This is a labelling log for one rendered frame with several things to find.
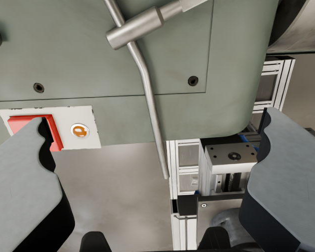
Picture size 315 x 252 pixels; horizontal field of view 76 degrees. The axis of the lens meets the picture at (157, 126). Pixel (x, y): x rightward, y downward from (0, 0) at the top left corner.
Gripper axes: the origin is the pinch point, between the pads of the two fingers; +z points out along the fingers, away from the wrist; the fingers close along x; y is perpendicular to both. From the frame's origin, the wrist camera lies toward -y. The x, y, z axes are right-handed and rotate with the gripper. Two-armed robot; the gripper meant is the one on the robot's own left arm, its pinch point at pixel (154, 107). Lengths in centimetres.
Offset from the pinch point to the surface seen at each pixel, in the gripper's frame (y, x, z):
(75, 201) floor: 186, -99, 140
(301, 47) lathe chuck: 2.6, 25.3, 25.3
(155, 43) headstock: -1.0, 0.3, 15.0
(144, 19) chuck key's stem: -3.8, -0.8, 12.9
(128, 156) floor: 123, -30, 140
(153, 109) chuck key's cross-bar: 7.1, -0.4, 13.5
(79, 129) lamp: 10.5, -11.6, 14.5
